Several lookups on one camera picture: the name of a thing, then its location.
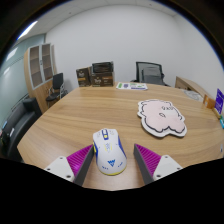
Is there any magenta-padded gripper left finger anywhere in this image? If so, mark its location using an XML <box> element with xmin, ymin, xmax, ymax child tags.
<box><xmin>44</xmin><ymin>144</ymin><xmax>95</xmax><ymax>187</ymax></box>

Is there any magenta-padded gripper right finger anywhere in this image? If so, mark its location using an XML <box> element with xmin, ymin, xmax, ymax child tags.
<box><xmin>133</xmin><ymin>143</ymin><xmax>184</xmax><ymax>186</ymax></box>

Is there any white blue yellow computer mouse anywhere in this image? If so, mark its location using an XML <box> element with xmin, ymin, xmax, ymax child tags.
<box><xmin>92</xmin><ymin>128</ymin><xmax>128</xmax><ymax>176</ymax></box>

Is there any pink cloud-shaped mouse pad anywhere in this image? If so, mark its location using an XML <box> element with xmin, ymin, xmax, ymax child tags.
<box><xmin>136</xmin><ymin>98</ymin><xmax>188</xmax><ymax>138</ymax></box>

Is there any black leather sofa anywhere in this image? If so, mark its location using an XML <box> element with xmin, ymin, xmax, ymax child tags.
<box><xmin>0</xmin><ymin>96</ymin><xmax>43</xmax><ymax>163</ymax></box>

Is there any white printed sticker sheet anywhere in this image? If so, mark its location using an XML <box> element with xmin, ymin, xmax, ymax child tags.
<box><xmin>115</xmin><ymin>81</ymin><xmax>149</xmax><ymax>91</ymax></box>

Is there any black visitor chair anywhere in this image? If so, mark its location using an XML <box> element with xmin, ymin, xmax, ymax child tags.
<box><xmin>45</xmin><ymin>72</ymin><xmax>69</xmax><ymax>108</ymax></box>

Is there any small orange-brown box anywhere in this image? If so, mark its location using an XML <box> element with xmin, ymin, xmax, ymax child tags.
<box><xmin>203</xmin><ymin>94</ymin><xmax>217</xmax><ymax>109</ymax></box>

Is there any small brown cardboard box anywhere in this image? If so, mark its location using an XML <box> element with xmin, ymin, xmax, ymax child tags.
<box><xmin>75</xmin><ymin>67</ymin><xmax>93</xmax><ymax>88</ymax></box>

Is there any large brown cardboard box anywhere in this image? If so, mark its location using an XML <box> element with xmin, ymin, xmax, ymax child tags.
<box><xmin>89</xmin><ymin>71</ymin><xmax>115</xmax><ymax>88</ymax></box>

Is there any wooden side desk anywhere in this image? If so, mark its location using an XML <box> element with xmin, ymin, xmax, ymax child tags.
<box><xmin>174</xmin><ymin>75</ymin><xmax>216</xmax><ymax>104</ymax></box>

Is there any grey mesh office chair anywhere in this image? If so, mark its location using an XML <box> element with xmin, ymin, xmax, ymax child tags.
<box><xmin>130</xmin><ymin>61</ymin><xmax>171</xmax><ymax>88</ymax></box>

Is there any wooden shelf unit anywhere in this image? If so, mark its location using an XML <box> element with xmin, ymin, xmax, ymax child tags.
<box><xmin>23</xmin><ymin>43</ymin><xmax>58</xmax><ymax>113</ymax></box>

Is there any purple table sign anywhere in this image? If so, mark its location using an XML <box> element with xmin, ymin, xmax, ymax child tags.
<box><xmin>214</xmin><ymin>88</ymin><xmax>224</xmax><ymax>115</ymax></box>

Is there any black box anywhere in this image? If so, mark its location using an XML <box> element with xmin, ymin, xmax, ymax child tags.
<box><xmin>91</xmin><ymin>61</ymin><xmax>114</xmax><ymax>74</ymax></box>

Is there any ceiling light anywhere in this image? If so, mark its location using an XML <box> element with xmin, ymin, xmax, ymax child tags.
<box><xmin>16</xmin><ymin>20</ymin><xmax>39</xmax><ymax>41</ymax></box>

